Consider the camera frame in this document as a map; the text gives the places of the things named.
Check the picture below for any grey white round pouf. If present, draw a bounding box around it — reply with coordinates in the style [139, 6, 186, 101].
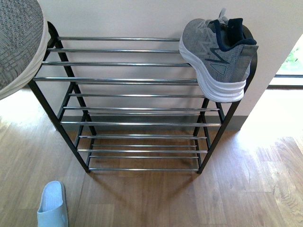
[0, 0, 50, 99]

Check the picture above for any black metal shoe rack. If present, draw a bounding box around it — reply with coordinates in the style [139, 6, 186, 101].
[27, 20, 258, 175]

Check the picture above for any dark framed window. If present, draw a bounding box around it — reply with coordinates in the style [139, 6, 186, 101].
[268, 35, 303, 89]

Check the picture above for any light blue slide slipper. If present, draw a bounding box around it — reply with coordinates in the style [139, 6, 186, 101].
[37, 181, 69, 227]

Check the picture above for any grey knit sneaker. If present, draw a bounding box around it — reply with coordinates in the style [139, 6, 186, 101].
[179, 9, 258, 103]

